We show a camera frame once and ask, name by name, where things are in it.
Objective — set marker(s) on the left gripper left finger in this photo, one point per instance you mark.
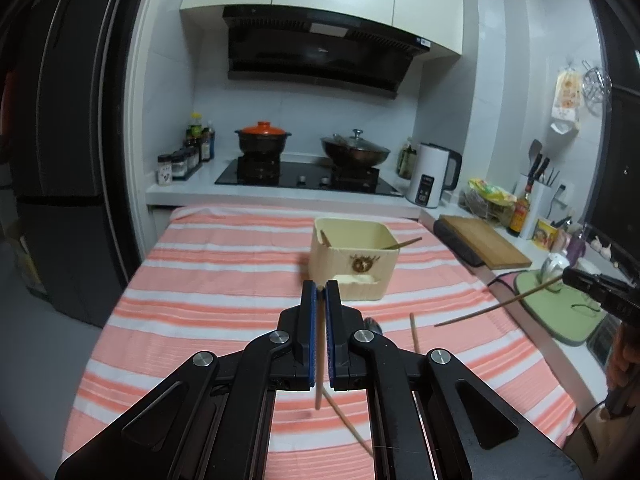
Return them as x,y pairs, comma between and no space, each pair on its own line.
211,417

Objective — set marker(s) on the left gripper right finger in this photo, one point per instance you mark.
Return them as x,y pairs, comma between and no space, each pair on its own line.
430,416

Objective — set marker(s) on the wooden chopstick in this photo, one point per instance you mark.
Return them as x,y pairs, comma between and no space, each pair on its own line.
403,244
347,423
320,351
325,239

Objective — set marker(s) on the wooden chopstick crossed long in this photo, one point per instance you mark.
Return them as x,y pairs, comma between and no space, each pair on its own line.
503,304

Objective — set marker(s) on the person's right hand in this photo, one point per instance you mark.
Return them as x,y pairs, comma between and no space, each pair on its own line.
622,372

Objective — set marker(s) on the green silicone mat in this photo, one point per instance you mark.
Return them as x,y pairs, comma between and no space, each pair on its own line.
567,314

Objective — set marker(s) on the white teapot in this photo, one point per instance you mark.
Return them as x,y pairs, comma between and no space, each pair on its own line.
553,266

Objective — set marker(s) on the large steel spoon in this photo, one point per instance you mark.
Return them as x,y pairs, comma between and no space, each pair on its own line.
373,326

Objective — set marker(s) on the white knife holder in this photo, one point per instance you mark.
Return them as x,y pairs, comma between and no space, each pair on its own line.
540,198

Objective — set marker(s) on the brown sauce bottle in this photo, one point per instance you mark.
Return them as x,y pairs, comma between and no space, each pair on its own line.
520,212

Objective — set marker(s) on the wooden cutting board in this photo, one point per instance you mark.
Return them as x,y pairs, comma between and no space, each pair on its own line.
477,244

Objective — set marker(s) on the pink striped tablecloth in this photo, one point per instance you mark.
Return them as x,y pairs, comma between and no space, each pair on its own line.
219,276

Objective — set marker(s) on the cream utensil holder box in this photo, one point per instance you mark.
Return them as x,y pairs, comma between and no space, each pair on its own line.
355,259

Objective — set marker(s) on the hanging snack bag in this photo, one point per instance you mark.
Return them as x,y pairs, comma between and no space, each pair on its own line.
567,101

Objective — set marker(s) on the metal steamer rack hanging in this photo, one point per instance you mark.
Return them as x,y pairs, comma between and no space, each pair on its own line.
596,89

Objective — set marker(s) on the white electric kettle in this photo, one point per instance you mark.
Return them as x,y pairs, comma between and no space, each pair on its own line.
435,171

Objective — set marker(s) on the spice jar rack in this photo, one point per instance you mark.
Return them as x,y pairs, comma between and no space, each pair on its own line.
178,166

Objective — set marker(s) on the black gas cooktop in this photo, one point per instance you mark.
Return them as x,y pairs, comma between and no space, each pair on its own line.
306,176

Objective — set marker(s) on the black refrigerator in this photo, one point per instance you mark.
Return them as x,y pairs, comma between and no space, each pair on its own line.
63,63

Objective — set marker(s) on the black pot orange lid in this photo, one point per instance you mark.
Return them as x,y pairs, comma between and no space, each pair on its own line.
262,139

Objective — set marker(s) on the dark condiment bottles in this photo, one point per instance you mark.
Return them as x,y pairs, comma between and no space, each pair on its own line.
201,135

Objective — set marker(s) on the wok with glass lid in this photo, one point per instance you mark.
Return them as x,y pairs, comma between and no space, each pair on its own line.
354,149

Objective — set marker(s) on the black range hood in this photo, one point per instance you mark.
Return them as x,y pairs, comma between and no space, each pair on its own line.
324,48

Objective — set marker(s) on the wire basket with packets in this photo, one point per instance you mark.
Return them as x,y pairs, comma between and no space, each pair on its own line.
487,201

